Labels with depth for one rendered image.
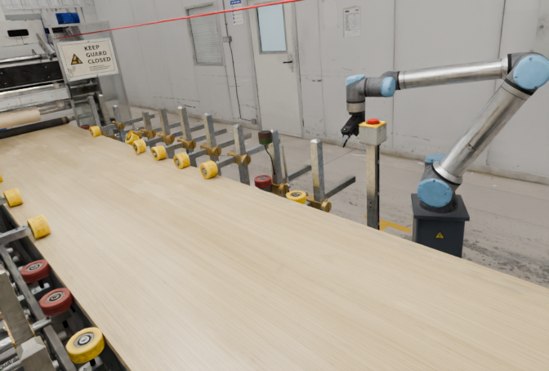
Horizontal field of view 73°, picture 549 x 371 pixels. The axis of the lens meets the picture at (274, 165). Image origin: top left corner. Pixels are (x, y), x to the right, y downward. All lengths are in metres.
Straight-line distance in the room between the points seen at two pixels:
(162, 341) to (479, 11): 3.59
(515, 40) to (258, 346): 3.40
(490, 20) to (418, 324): 3.23
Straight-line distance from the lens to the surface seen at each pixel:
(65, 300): 1.26
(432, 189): 1.81
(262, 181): 1.69
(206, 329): 0.99
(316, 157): 1.50
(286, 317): 0.98
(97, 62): 3.92
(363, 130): 1.31
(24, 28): 4.09
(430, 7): 4.08
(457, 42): 3.99
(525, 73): 1.68
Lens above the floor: 1.57
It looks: 21 degrees down
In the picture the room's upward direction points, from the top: 6 degrees counter-clockwise
